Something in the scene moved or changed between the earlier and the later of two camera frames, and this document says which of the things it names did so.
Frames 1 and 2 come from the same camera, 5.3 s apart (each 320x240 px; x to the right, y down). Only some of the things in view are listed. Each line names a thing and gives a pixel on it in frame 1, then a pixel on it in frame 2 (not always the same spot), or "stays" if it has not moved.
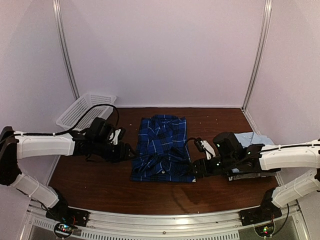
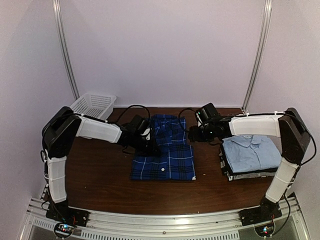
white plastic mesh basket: [87, 101] stays
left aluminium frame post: [57, 8] stays
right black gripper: [199, 168] to [194, 136]
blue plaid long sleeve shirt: [162, 155] stays
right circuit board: [265, 231] stays
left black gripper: [122, 155] to [151, 150]
